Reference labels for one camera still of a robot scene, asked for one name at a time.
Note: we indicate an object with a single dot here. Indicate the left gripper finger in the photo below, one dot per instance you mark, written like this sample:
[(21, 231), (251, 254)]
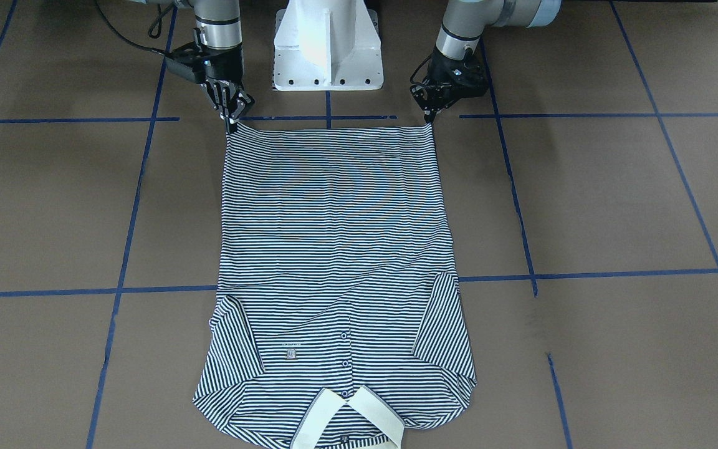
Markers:
[(430, 113)]

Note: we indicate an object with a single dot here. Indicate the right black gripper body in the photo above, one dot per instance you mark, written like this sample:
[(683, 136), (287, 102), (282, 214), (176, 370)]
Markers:
[(224, 67)]

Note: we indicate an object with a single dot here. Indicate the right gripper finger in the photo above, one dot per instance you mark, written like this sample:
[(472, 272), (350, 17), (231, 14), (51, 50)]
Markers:
[(221, 96), (239, 103)]

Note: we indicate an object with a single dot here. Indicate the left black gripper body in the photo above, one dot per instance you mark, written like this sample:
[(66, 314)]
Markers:
[(448, 70)]

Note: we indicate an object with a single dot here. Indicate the blue white striped polo shirt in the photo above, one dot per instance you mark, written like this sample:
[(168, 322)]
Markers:
[(338, 319)]

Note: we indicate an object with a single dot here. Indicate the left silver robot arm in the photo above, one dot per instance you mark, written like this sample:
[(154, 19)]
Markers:
[(464, 22)]

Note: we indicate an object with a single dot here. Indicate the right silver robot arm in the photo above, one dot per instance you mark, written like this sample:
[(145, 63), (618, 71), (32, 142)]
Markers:
[(218, 24)]

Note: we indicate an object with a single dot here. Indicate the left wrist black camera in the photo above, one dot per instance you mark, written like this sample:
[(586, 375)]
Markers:
[(468, 80)]

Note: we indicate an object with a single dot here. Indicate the wrist black camera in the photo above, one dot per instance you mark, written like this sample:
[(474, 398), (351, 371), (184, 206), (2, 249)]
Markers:
[(468, 80), (187, 62)]

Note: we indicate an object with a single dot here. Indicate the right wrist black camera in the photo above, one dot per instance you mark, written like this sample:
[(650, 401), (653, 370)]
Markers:
[(187, 62)]

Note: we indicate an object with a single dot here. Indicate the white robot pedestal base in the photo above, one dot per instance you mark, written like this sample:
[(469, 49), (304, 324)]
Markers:
[(327, 46)]

